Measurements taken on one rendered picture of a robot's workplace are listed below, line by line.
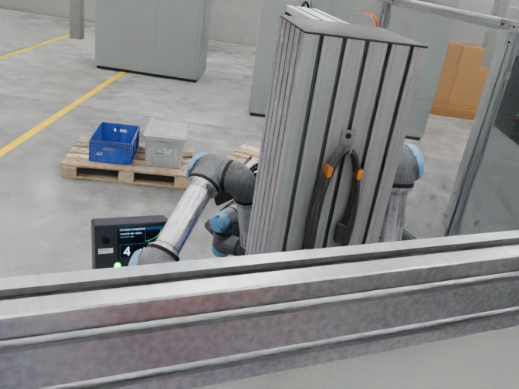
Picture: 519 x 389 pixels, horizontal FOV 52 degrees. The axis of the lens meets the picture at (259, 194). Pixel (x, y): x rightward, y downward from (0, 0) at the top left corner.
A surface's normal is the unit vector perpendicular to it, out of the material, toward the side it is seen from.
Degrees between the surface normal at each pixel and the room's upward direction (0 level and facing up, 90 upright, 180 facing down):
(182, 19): 90
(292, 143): 90
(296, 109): 90
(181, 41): 90
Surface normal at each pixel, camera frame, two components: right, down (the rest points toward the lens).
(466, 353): 0.38, 0.41
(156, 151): 0.05, 0.50
